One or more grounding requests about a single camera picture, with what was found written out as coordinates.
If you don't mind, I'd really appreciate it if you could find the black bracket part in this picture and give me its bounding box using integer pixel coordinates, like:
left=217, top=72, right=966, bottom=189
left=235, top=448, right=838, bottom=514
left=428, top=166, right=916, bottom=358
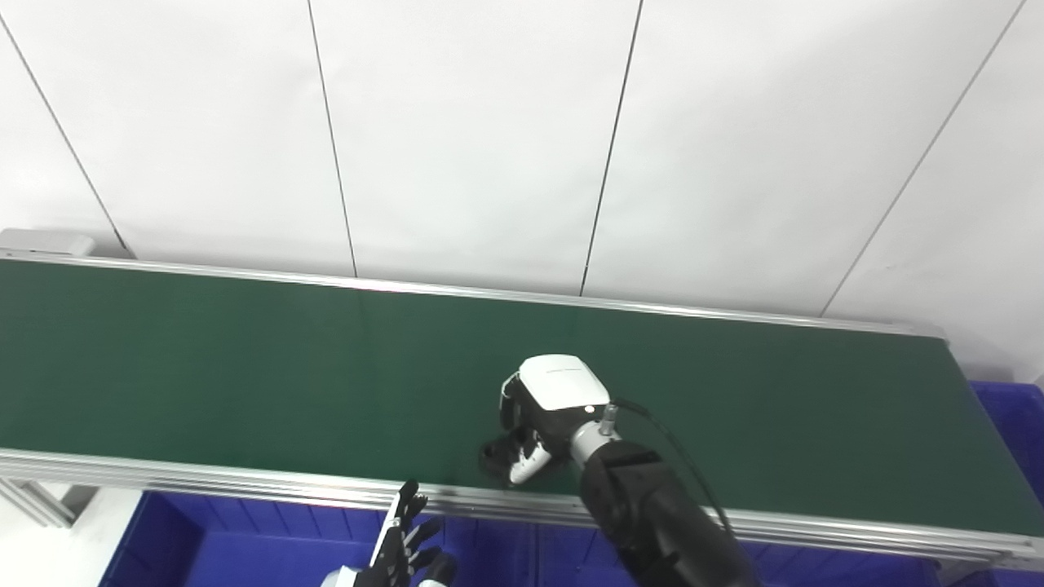
left=479, top=432, right=531, bottom=483

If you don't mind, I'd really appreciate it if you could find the blue plastic bin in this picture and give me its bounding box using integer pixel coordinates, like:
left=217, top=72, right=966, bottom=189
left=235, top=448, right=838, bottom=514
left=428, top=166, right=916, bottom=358
left=98, top=489, right=458, bottom=587
left=440, top=514, right=939, bottom=587
left=938, top=381, right=1044, bottom=587

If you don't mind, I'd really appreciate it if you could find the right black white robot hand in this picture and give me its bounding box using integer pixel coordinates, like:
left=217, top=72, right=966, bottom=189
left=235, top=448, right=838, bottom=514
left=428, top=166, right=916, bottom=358
left=499, top=354, right=613, bottom=488

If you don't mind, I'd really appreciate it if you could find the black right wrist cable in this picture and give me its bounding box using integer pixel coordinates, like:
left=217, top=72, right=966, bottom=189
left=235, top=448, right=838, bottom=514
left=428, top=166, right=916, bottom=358
left=612, top=397, right=735, bottom=541

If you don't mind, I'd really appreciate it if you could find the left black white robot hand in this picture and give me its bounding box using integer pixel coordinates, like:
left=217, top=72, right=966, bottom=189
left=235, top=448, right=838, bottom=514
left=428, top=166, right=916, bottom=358
left=322, top=479, right=458, bottom=587

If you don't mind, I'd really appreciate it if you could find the green conveyor belt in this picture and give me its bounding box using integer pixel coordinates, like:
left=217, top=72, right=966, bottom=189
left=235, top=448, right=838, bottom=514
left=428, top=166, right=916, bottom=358
left=0, top=259, right=1044, bottom=539
left=0, top=249, right=1044, bottom=572

